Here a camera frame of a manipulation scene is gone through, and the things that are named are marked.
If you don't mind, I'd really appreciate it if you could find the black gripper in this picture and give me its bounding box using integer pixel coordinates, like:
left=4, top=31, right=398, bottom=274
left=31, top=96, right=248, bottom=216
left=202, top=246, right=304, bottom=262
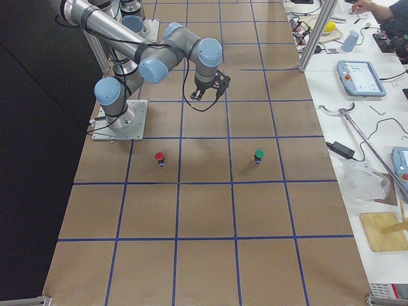
left=190, top=70, right=223, bottom=101

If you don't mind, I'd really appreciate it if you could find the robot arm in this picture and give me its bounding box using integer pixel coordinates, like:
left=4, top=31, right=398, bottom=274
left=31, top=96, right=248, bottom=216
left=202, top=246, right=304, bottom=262
left=89, top=1, right=160, bottom=37
left=50, top=1, right=230, bottom=141

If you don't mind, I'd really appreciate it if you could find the red push button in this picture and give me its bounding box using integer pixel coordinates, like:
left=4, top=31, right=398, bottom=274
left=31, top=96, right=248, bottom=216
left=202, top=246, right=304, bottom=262
left=154, top=152, right=166, bottom=167

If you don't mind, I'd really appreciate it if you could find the green push button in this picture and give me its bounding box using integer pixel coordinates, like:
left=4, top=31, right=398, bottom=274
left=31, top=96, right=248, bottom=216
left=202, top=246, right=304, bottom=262
left=254, top=149, right=265, bottom=164

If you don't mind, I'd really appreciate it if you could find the person hand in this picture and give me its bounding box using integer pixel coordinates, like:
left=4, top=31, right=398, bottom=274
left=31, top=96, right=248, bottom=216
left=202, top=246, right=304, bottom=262
left=351, top=0, right=379, bottom=14

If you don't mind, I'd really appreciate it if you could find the beige tray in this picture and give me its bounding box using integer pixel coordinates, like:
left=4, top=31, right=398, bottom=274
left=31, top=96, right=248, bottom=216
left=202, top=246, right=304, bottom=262
left=300, top=15, right=343, bottom=43

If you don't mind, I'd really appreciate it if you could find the metal reacher rod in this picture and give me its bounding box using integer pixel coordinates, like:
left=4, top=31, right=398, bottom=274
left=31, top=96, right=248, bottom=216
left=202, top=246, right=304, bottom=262
left=318, top=102, right=407, bottom=199

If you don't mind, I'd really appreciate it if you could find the yellow lemon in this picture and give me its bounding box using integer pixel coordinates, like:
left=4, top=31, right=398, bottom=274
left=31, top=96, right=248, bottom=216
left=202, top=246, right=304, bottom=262
left=324, top=21, right=337, bottom=33

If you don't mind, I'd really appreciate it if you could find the black power adapter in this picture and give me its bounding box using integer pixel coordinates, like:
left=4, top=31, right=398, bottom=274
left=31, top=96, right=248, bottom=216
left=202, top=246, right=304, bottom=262
left=328, top=142, right=355, bottom=159

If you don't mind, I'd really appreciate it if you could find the blue plastic cup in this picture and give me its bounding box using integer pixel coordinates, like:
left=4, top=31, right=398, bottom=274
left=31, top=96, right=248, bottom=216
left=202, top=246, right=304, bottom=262
left=340, top=31, right=360, bottom=53

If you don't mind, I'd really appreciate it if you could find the blue teach pendant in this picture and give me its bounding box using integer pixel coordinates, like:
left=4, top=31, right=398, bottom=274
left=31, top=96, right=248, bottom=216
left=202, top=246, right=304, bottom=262
left=337, top=60, right=386, bottom=97
left=391, top=147, right=407, bottom=187

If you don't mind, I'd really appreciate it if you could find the clear plastic bag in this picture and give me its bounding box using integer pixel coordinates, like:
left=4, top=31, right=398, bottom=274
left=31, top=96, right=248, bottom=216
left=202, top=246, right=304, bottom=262
left=340, top=160, right=390, bottom=200

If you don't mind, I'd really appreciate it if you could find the wooden board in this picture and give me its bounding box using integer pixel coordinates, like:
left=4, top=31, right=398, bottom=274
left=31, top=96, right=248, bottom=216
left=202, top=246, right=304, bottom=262
left=360, top=212, right=407, bottom=252

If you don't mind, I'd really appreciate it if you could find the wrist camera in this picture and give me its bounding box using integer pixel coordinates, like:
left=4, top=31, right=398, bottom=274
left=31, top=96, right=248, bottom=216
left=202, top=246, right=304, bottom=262
left=212, top=71, right=231, bottom=100

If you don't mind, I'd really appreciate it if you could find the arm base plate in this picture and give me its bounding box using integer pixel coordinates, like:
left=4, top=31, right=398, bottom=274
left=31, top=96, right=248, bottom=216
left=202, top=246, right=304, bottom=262
left=92, top=99, right=149, bottom=142
left=139, top=19, right=160, bottom=43

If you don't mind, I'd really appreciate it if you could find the aluminium frame post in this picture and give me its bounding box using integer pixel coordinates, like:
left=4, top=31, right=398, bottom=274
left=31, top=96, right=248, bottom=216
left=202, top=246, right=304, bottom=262
left=298, top=0, right=337, bottom=73

